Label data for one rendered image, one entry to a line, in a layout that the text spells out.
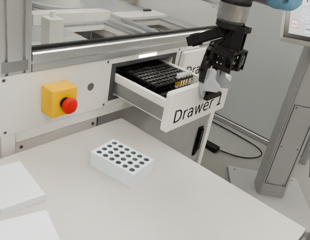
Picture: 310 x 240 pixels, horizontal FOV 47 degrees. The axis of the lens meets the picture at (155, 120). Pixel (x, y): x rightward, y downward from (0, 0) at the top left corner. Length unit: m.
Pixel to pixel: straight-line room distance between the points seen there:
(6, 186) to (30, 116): 0.20
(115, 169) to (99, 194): 0.07
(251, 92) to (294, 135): 0.86
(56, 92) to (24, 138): 0.15
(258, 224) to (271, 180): 1.36
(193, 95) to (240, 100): 1.93
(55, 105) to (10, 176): 0.19
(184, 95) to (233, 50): 0.16
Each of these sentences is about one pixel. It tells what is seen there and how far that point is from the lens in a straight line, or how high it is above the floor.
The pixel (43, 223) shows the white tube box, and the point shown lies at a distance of 0.64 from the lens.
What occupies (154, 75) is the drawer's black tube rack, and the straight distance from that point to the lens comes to 1.05.
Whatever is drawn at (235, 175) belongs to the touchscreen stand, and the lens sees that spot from 2.30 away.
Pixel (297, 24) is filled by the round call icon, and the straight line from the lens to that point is 1.75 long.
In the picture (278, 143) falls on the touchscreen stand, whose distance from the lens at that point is 2.04.
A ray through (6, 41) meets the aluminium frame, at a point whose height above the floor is 1.02.
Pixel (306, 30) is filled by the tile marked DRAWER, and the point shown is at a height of 1.00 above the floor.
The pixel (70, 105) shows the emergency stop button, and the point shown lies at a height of 0.88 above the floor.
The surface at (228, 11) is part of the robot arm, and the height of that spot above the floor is 1.13.
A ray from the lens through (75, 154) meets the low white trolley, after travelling 0.90.
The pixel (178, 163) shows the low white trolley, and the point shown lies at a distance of 0.92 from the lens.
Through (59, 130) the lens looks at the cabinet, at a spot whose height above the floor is 0.76.
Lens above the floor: 1.26
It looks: 27 degrees down
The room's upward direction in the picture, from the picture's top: 11 degrees clockwise
